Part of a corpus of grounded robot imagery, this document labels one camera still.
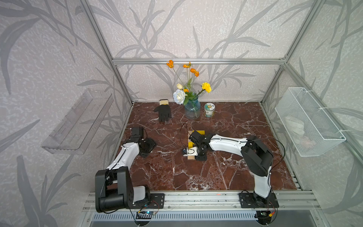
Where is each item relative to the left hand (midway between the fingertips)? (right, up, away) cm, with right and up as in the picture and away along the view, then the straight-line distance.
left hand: (154, 145), depth 88 cm
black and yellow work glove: (+1, +23, +28) cm, 36 cm away
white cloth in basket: (+80, +13, -13) cm, 82 cm away
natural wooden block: (+23, -8, 0) cm, 24 cm away
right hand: (+27, -6, +3) cm, 28 cm away
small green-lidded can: (+37, +24, +17) cm, 48 cm away
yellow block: (+31, +7, +14) cm, 35 cm away
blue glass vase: (+24, +24, +13) cm, 36 cm away
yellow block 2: (+23, 0, +4) cm, 23 cm away
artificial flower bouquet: (+19, +34, -2) cm, 39 cm away
